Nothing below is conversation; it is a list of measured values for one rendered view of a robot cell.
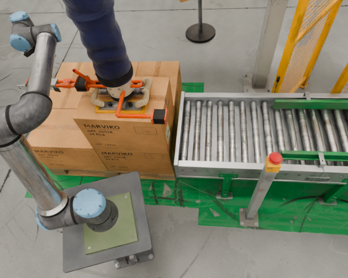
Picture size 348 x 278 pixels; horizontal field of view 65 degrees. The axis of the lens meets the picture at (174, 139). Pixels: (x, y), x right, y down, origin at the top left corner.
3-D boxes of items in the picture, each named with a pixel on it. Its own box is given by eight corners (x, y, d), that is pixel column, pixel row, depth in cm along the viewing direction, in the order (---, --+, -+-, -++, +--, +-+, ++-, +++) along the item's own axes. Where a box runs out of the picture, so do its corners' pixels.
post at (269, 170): (252, 213, 228) (280, 155, 145) (253, 221, 225) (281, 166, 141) (244, 213, 229) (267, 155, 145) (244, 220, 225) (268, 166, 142)
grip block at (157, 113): (168, 113, 161) (167, 108, 157) (166, 125, 157) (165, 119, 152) (154, 113, 162) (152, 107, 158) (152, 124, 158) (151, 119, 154)
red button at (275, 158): (280, 155, 145) (281, 151, 141) (281, 166, 141) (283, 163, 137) (266, 154, 145) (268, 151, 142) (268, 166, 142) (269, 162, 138)
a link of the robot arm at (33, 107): (41, 114, 94) (55, 16, 135) (4, 121, 94) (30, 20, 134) (54, 134, 104) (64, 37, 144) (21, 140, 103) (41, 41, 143)
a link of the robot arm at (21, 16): (6, 22, 134) (9, 10, 139) (20, 42, 145) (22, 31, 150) (25, 18, 134) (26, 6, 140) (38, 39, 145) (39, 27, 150)
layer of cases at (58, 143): (182, 89, 292) (179, 60, 259) (173, 173, 239) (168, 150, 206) (77, 89, 308) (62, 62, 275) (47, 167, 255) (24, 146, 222)
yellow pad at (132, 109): (147, 102, 181) (146, 97, 177) (145, 114, 176) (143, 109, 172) (99, 101, 186) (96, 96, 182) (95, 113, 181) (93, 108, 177)
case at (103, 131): (174, 112, 226) (169, 76, 192) (168, 154, 204) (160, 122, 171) (106, 109, 235) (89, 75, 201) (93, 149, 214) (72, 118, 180)
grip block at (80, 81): (92, 81, 183) (89, 74, 178) (88, 92, 178) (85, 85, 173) (80, 81, 184) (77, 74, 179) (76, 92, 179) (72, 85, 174)
